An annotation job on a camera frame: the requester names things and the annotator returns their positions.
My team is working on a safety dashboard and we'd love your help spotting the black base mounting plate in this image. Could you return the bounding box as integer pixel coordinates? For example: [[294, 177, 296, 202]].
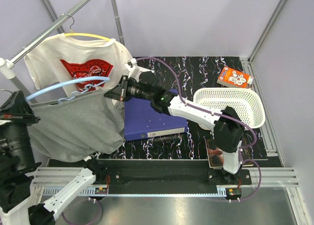
[[45, 159, 252, 197]]

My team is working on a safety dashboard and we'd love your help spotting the white plastic basket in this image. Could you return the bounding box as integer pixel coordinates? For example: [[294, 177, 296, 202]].
[[193, 88, 265, 129]]

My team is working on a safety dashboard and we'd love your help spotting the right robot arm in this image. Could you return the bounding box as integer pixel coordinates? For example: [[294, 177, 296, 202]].
[[104, 72, 245, 185]]

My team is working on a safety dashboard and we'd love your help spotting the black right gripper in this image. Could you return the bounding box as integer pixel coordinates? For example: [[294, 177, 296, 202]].
[[105, 75, 153, 102]]

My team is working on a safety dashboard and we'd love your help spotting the blue ring binder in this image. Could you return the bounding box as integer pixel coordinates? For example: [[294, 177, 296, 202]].
[[124, 98, 188, 141]]

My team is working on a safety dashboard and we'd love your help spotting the yellow plastic hanger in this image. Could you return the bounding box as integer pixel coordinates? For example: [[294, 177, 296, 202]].
[[61, 13, 110, 41]]

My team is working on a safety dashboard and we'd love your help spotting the light blue plastic hanger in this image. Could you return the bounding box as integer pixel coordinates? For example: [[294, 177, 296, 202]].
[[26, 76, 110, 102]]

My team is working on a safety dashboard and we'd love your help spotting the white t shirt red print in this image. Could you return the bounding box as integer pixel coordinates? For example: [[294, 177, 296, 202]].
[[24, 34, 133, 91]]

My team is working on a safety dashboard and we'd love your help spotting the dark brown book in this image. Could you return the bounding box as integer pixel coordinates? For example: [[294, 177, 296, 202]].
[[206, 139, 252, 169]]

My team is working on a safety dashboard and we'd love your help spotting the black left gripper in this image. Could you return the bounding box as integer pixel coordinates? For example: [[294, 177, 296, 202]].
[[0, 88, 42, 170]]

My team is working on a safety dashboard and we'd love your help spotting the metal clothes rack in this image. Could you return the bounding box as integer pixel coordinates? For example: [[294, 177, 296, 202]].
[[0, 0, 155, 103]]

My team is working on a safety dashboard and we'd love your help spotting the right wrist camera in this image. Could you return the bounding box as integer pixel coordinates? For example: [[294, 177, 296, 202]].
[[125, 58, 139, 78]]

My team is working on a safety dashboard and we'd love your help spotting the grey t shirt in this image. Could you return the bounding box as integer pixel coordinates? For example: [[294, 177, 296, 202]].
[[27, 90, 125, 162]]

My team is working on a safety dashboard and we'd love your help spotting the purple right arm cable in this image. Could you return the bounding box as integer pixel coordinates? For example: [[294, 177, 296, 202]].
[[134, 56, 262, 186]]

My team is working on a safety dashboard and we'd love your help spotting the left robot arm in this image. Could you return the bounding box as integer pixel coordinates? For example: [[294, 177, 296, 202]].
[[0, 91, 110, 225]]

